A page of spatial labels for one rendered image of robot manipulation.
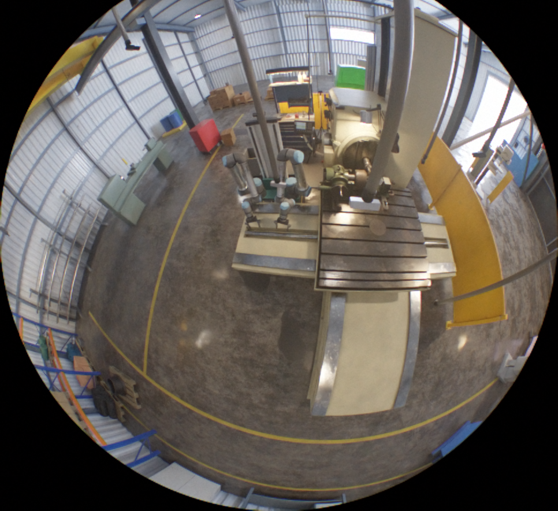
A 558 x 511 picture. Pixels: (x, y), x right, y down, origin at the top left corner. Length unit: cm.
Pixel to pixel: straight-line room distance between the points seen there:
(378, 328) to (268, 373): 161
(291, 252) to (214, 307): 162
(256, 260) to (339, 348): 137
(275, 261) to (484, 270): 302
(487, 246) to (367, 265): 209
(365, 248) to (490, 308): 224
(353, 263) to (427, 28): 236
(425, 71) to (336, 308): 256
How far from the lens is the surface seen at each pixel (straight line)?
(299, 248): 192
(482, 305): 310
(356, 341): 202
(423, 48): 197
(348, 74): 589
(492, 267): 298
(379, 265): 168
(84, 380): 755
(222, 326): 282
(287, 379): 270
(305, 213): 211
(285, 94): 403
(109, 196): 538
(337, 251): 161
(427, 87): 203
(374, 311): 206
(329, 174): 178
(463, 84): 655
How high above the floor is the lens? 248
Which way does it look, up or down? 61 degrees down
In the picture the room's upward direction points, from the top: 19 degrees counter-clockwise
